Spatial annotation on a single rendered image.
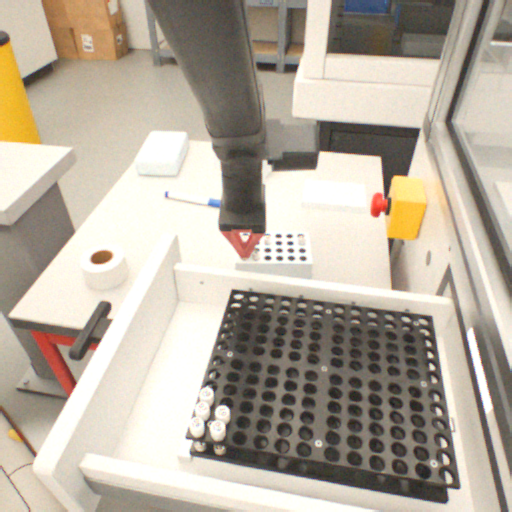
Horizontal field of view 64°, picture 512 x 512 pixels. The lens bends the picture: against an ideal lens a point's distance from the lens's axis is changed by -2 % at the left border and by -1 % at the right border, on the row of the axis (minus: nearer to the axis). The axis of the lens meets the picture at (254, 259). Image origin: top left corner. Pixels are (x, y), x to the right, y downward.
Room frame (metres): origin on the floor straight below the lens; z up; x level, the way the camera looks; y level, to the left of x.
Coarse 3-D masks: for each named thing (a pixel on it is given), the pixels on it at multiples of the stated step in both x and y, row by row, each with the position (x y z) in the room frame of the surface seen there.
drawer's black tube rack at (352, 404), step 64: (256, 320) 0.29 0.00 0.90; (320, 320) 0.29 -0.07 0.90; (384, 320) 0.28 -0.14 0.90; (256, 384) 0.21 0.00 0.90; (320, 384) 0.21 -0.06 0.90; (384, 384) 0.21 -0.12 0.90; (192, 448) 0.16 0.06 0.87; (256, 448) 0.15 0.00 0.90; (320, 448) 0.15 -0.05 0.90; (384, 448) 0.15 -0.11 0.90; (448, 448) 0.15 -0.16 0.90
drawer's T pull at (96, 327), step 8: (104, 304) 0.30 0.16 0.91; (96, 312) 0.29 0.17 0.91; (104, 312) 0.29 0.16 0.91; (88, 320) 0.27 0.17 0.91; (96, 320) 0.27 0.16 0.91; (104, 320) 0.28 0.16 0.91; (112, 320) 0.28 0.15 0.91; (88, 328) 0.26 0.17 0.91; (96, 328) 0.27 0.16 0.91; (104, 328) 0.27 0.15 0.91; (80, 336) 0.25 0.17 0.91; (88, 336) 0.25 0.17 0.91; (96, 336) 0.26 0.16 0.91; (80, 344) 0.24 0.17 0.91; (88, 344) 0.25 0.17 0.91; (72, 352) 0.24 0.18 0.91; (80, 352) 0.24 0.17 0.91; (80, 360) 0.23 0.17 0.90
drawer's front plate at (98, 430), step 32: (160, 256) 0.36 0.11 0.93; (160, 288) 0.33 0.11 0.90; (128, 320) 0.26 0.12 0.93; (160, 320) 0.32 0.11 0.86; (96, 352) 0.22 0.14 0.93; (128, 352) 0.24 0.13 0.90; (96, 384) 0.19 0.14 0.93; (128, 384) 0.23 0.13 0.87; (64, 416) 0.16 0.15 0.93; (96, 416) 0.18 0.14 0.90; (128, 416) 0.21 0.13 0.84; (64, 448) 0.14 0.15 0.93; (96, 448) 0.16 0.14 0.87; (64, 480) 0.12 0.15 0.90
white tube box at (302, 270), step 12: (276, 240) 0.54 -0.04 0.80; (288, 240) 0.55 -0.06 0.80; (264, 252) 0.52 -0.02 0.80; (276, 252) 0.52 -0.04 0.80; (288, 252) 0.52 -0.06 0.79; (300, 252) 0.52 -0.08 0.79; (240, 264) 0.49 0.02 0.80; (252, 264) 0.49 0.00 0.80; (264, 264) 0.49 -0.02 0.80; (276, 264) 0.49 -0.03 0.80; (288, 264) 0.49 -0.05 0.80; (300, 264) 0.49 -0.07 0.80; (288, 276) 0.49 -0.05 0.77; (300, 276) 0.49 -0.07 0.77
